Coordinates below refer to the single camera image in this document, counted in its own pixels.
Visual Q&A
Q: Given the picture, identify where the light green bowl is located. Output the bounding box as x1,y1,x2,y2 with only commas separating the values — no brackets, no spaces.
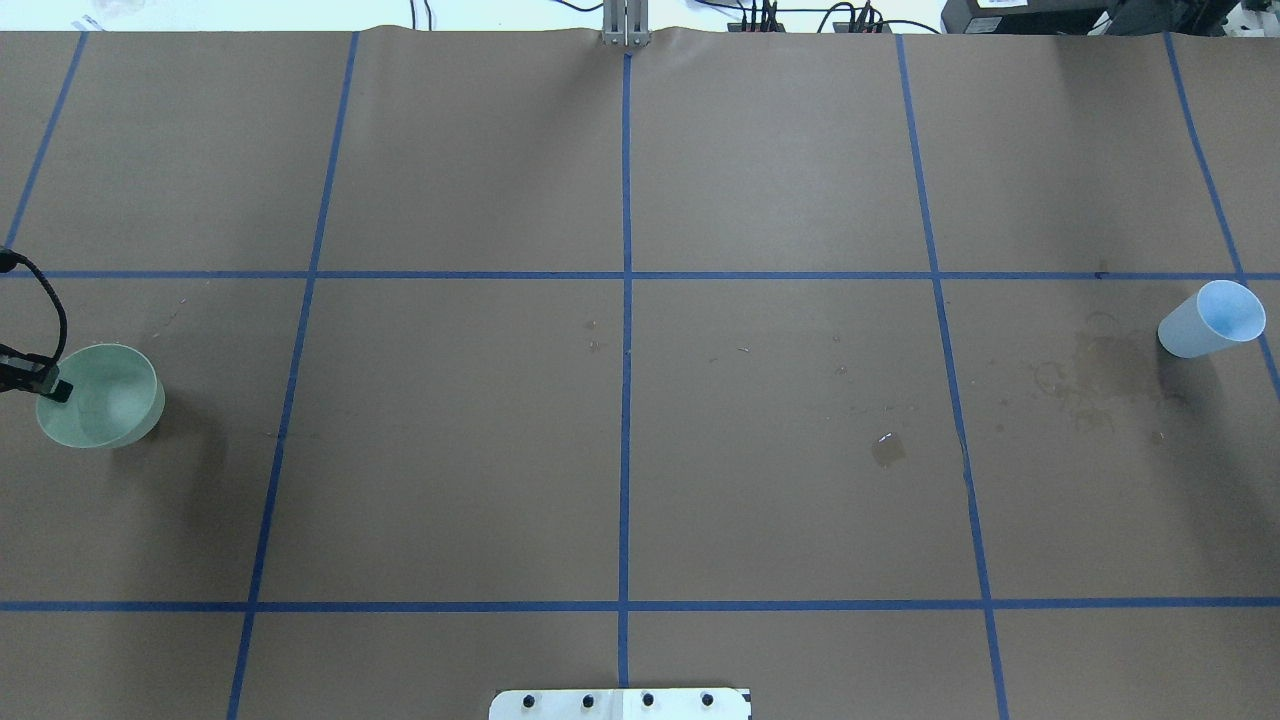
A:
36,345,166,448

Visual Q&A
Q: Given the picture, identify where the black box with label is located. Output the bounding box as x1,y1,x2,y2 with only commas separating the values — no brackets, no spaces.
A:
940,1,1110,36

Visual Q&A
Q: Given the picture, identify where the light blue cup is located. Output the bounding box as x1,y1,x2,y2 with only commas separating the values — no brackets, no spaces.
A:
1157,281,1267,359

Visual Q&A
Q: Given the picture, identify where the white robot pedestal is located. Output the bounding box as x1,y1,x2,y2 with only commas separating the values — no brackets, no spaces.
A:
488,687,753,719

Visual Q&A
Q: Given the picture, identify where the aluminium frame post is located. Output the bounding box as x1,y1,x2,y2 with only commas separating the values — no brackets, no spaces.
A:
602,0,652,49

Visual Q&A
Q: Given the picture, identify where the left black camera cable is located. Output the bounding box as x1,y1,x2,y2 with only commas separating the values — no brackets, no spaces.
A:
0,249,69,363

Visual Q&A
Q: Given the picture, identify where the black orange usb hub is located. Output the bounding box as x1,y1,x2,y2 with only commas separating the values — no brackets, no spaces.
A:
726,8,786,33

